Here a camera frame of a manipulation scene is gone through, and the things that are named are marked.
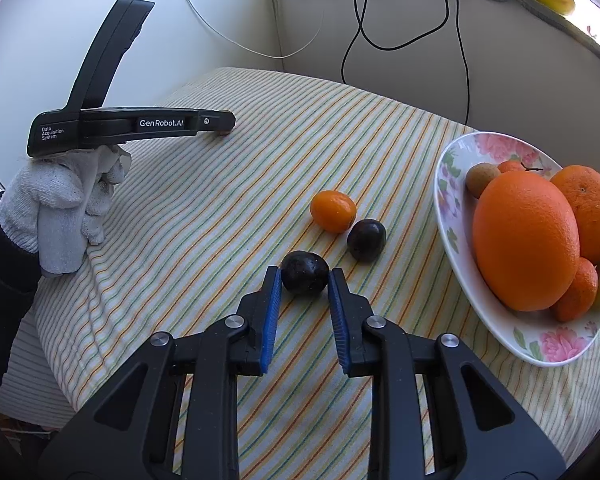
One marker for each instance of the large smooth oval orange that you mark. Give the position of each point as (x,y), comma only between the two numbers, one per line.
(525,240)

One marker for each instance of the small tangerine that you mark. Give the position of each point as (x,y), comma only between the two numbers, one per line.
(510,166)

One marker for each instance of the large dimpled orange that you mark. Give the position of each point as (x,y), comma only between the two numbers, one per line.
(592,210)

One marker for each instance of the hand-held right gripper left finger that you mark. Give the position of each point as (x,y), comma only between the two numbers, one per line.
(272,310)

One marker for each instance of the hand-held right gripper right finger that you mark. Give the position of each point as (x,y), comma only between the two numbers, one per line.
(337,315)

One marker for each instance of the person's left hand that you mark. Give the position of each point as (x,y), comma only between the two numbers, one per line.
(55,210)

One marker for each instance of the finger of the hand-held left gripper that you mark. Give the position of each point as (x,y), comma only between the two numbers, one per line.
(217,121)

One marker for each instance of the dark purple plum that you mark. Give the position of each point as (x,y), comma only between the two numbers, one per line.
(305,272)
(366,240)

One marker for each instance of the floral white plate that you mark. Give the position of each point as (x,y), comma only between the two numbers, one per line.
(455,220)

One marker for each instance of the person's left forearm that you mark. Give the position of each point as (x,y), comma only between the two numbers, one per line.
(5,285)

